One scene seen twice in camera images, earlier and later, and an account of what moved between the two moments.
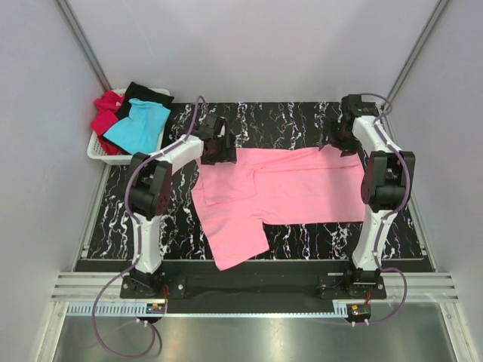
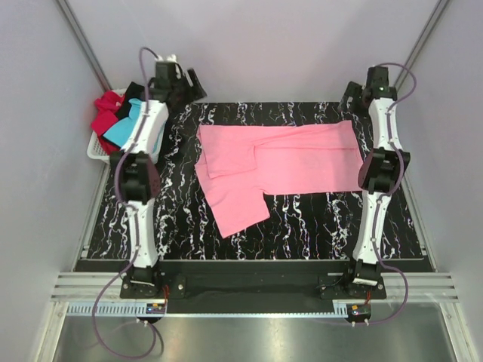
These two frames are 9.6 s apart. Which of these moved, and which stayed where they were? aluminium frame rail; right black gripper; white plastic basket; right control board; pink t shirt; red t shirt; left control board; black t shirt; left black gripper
Moved: right black gripper; pink t shirt; left black gripper
Stayed: left control board; black t shirt; right control board; red t shirt; aluminium frame rail; white plastic basket
